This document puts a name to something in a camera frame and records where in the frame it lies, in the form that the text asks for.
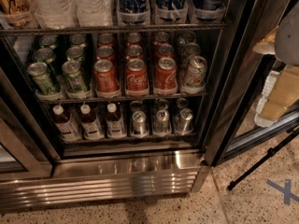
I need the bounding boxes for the red coca cola can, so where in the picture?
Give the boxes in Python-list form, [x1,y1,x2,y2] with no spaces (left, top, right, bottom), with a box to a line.
[125,59,148,91]
[155,57,177,90]

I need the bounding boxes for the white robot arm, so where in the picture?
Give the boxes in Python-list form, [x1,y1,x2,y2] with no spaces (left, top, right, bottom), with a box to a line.
[253,3,299,127]

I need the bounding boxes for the green can front left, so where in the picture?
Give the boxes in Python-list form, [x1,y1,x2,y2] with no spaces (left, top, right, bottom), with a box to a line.
[27,62,61,95]

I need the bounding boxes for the clear water bottle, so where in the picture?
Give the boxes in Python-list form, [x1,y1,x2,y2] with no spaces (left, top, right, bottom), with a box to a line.
[74,0,112,27]

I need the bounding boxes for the open glass fridge door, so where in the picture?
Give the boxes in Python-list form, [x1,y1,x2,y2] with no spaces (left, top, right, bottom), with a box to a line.
[200,0,298,166]

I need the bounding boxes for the white 7up can front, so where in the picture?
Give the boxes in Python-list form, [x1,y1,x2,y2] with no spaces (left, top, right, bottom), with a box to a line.
[183,55,207,88]

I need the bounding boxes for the green can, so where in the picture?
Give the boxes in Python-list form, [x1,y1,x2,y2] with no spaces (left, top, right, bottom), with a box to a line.
[27,62,61,95]
[62,60,90,93]

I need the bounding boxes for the tea bottle right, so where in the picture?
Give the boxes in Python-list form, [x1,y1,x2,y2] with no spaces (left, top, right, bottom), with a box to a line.
[106,103,126,139]

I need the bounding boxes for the tea bottle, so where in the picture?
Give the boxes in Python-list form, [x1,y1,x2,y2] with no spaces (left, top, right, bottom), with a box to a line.
[52,105,81,142]
[106,103,126,139]
[80,104,104,140]

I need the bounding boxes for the silver redbull can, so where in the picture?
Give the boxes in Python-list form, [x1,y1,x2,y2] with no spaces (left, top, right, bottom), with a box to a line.
[176,98,189,110]
[153,109,171,136]
[131,111,149,137]
[175,108,193,135]

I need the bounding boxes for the black tripod leg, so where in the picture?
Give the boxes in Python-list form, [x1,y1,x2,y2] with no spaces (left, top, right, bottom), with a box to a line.
[227,128,299,190]

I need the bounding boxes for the tea bottle middle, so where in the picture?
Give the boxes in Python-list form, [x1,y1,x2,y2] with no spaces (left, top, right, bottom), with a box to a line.
[80,104,104,140]

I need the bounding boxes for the red coca cola can middle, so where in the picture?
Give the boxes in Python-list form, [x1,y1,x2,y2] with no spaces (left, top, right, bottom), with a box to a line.
[125,59,148,91]

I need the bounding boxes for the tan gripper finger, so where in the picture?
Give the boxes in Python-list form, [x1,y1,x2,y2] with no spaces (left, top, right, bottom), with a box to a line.
[253,27,278,55]
[254,64,299,127]

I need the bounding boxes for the tea bottle left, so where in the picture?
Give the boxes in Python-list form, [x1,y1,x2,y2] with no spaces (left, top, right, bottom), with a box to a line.
[52,105,81,142]

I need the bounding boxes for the blue tape cross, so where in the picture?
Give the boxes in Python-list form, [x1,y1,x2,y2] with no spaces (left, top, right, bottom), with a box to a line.
[266,179,299,205]

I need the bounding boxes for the red soda can front left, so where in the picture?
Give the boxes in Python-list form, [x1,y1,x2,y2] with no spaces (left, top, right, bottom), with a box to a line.
[93,60,119,92]

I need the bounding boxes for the yellow la croix can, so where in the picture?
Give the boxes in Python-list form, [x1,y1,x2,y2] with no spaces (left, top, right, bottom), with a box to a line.
[0,0,34,28]

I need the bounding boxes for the steel fridge base grille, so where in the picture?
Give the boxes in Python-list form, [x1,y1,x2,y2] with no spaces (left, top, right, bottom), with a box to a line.
[0,171,197,209]

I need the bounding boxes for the red coca cola can right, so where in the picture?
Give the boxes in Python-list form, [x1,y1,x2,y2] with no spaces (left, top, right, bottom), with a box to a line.
[155,57,177,90]

